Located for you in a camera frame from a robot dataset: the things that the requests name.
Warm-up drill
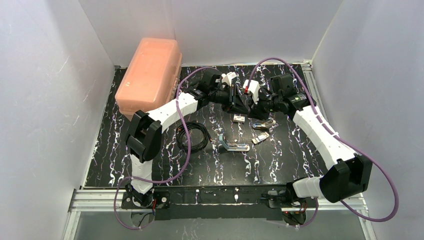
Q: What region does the orange plastic storage box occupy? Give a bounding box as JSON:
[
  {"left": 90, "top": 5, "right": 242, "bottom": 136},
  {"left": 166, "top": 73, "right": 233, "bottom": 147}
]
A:
[{"left": 115, "top": 37, "right": 183, "bottom": 120}]

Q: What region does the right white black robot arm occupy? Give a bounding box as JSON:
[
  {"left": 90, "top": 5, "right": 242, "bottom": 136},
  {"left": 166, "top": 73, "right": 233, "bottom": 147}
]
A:
[{"left": 243, "top": 73, "right": 373, "bottom": 203}]

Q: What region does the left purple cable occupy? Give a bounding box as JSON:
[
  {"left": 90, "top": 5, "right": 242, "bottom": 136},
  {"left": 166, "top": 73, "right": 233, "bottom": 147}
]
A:
[{"left": 113, "top": 66, "right": 223, "bottom": 231}]

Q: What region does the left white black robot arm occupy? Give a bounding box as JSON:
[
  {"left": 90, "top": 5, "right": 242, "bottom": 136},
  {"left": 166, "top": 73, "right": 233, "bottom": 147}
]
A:
[{"left": 125, "top": 67, "right": 248, "bottom": 208}]

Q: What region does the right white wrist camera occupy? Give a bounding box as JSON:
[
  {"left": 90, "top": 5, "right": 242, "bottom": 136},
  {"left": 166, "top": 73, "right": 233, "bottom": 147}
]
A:
[{"left": 242, "top": 80, "right": 261, "bottom": 105}]

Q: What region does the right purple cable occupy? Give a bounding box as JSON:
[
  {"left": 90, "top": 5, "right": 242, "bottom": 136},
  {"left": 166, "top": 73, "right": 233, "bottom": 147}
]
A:
[{"left": 248, "top": 57, "right": 400, "bottom": 229}]

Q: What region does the coiled black cable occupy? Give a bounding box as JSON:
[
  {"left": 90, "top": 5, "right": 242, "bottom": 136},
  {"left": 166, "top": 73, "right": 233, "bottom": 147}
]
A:
[{"left": 176, "top": 121, "right": 213, "bottom": 154}]

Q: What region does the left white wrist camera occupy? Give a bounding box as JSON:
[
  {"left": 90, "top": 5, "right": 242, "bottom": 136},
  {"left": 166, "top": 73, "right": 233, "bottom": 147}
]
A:
[{"left": 221, "top": 72, "right": 238, "bottom": 86}]

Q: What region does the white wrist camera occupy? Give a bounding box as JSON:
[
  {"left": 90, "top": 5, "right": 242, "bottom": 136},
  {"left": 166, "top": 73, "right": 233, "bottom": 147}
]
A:
[
  {"left": 242, "top": 80, "right": 261, "bottom": 105},
  {"left": 221, "top": 72, "right": 238, "bottom": 86}
]

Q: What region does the aluminium frame rail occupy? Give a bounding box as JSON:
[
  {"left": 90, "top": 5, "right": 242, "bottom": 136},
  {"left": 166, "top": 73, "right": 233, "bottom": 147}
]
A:
[{"left": 61, "top": 59, "right": 377, "bottom": 240}]

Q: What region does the purple cable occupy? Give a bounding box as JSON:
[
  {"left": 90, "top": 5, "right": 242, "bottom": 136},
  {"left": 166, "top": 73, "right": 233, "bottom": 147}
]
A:
[
  {"left": 113, "top": 66, "right": 223, "bottom": 231},
  {"left": 248, "top": 57, "right": 400, "bottom": 229}
]

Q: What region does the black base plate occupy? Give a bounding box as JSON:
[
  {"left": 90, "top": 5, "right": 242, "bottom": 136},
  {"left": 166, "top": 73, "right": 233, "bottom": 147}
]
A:
[{"left": 118, "top": 184, "right": 317, "bottom": 224}]

